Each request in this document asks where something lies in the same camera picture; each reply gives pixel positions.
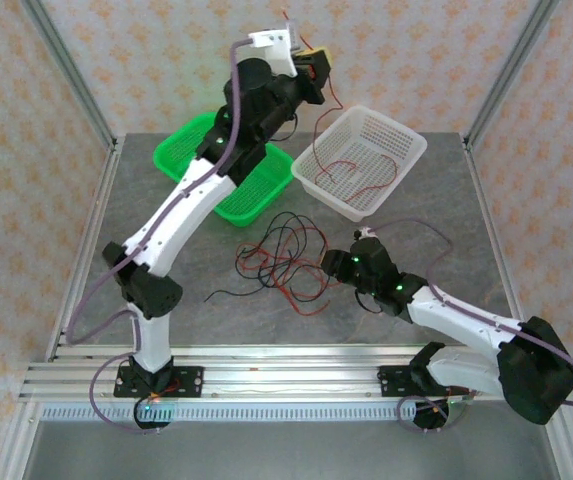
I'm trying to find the red cable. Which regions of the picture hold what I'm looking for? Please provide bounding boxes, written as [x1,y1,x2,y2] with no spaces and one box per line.
[315,153,401,204]
[298,33,345,191]
[234,242,300,275]
[275,264,341,317]

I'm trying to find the white plastic basket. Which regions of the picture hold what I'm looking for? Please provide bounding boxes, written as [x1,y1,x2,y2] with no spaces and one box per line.
[290,103,428,221]

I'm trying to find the green plastic basket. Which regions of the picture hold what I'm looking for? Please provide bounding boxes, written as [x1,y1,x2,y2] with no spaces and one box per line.
[151,112,295,229]

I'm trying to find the black round controller board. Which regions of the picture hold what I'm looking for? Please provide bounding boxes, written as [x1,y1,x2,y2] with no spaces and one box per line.
[410,394,465,434]
[133,397,175,434]

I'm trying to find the grey metal panel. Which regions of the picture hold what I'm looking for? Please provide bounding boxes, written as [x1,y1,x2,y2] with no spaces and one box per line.
[18,419,560,480]

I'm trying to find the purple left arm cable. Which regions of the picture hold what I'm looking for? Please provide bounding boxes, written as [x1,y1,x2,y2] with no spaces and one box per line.
[64,38,262,436]

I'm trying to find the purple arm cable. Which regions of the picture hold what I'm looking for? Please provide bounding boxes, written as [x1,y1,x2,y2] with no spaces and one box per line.
[370,217,573,434]
[64,38,262,436]

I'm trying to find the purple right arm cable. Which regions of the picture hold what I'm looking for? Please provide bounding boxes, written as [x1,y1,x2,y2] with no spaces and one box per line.
[370,217,573,434]

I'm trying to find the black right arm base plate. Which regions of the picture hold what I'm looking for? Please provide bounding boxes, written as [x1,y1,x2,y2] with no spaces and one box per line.
[378,364,470,399]

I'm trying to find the aluminium mounting rail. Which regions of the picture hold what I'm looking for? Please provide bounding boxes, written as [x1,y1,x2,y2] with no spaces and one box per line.
[18,344,565,404]

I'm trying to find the aluminium table side rail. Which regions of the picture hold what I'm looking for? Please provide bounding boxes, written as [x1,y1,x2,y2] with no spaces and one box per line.
[45,137,125,361]
[460,137,537,361]

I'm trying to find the grey slotted cable duct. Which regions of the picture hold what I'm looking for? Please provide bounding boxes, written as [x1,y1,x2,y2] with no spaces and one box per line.
[40,402,467,424]

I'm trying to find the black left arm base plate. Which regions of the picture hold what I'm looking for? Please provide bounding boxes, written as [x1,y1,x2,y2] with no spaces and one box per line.
[113,366,205,399]

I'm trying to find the aluminium frame post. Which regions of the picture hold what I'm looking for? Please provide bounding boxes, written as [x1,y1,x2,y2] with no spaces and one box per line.
[20,0,120,151]
[463,0,562,149]

